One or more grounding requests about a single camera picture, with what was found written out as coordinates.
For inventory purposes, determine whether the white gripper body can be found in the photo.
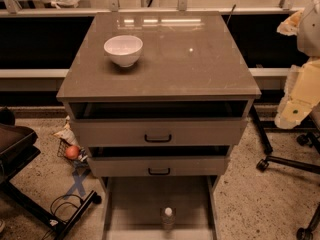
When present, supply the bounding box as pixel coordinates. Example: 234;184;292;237
274;58;320;129

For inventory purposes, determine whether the clear plastic water bottle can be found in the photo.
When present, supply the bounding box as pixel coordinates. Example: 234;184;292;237
161;207;176;231

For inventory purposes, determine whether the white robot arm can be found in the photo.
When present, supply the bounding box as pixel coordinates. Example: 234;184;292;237
274;0;320;129

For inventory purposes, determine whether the top grey drawer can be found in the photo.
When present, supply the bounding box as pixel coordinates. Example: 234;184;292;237
68;100;250;148

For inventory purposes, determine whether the grey drawer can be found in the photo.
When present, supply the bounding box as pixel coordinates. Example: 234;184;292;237
68;100;250;148
88;146;231;177
102;176;219;240

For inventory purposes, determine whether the grey drawer cabinet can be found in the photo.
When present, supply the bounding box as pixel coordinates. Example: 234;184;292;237
55;11;262;198

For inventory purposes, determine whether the middle grey drawer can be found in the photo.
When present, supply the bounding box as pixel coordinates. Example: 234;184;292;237
88;146;231;177

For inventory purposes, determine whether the bottom grey drawer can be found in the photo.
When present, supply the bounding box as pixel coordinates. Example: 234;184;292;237
102;176;219;240

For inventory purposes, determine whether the white ceramic bowl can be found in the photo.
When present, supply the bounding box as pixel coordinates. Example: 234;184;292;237
104;35;143;67

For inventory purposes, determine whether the crumpled snack bag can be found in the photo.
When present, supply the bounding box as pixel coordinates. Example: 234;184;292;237
54;116;78;146

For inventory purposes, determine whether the red apple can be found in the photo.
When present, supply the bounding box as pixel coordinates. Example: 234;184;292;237
65;145;80;160

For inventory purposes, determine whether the black chair left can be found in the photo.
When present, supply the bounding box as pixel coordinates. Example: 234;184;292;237
0;106;103;240

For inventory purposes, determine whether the black wire basket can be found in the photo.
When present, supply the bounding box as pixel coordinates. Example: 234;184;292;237
57;140;88;168

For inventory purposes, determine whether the black floor cable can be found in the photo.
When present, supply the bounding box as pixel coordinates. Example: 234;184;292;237
41;193;86;240

